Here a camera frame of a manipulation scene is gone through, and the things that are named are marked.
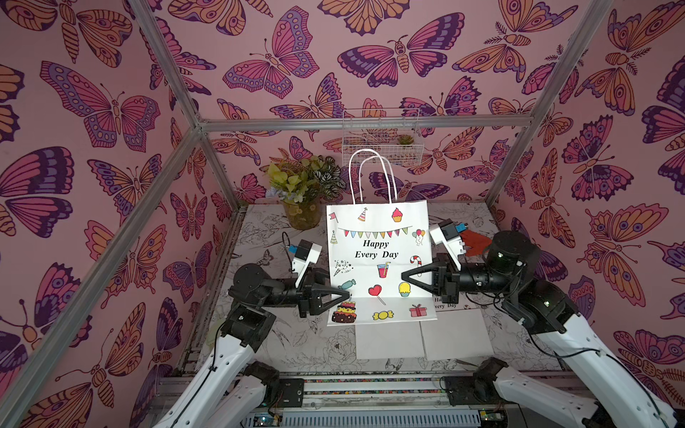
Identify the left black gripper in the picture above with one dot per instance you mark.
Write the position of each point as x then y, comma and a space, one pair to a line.
312, 292

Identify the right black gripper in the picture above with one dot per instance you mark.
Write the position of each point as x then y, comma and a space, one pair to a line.
443, 279

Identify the white party paper bag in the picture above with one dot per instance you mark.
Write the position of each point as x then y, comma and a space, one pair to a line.
458, 333

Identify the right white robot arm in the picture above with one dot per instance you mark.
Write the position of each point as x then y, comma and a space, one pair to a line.
553, 323

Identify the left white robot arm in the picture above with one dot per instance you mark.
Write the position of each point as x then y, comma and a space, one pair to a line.
230, 342

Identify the red glove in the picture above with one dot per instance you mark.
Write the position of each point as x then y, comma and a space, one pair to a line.
475, 244

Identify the potted green plant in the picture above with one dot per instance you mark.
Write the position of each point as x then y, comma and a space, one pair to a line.
302, 185

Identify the small succulent in basket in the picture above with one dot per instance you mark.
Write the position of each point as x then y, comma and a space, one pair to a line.
405, 140

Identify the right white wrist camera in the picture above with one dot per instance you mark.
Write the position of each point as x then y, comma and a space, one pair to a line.
448, 233

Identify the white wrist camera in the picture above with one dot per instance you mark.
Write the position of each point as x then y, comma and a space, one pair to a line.
304, 254
448, 233

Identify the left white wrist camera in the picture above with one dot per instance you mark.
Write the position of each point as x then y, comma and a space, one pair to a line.
304, 254

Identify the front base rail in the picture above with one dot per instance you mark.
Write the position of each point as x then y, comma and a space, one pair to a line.
403, 400

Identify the white wire wall basket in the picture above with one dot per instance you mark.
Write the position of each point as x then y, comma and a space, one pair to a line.
379, 134

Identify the aluminium frame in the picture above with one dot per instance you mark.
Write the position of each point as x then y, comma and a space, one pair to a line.
43, 362

